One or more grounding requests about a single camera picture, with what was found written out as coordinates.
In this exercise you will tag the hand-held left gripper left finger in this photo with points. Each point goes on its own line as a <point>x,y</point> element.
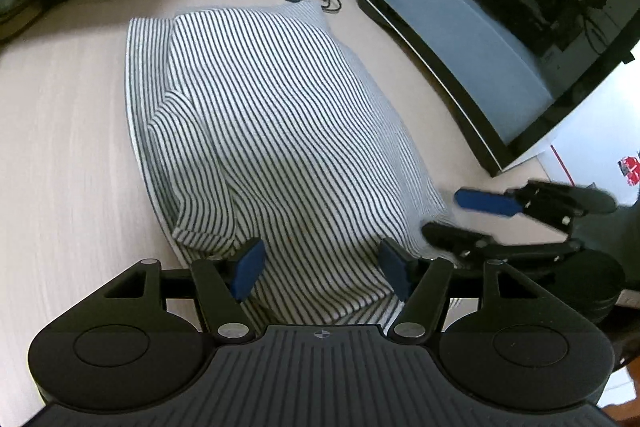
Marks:
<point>248,269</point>

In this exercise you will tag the open computer case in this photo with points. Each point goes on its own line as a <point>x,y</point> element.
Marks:
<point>480,22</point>

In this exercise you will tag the white paper sheet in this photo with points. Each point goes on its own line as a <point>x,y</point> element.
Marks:
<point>595,142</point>

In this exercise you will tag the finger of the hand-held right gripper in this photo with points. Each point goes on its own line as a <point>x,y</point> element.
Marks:
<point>450,239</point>
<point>487,202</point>

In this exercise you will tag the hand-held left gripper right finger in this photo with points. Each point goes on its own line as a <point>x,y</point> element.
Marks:
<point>395,269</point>

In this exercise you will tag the black white striped shirt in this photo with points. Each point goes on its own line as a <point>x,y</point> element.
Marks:
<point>280,132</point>

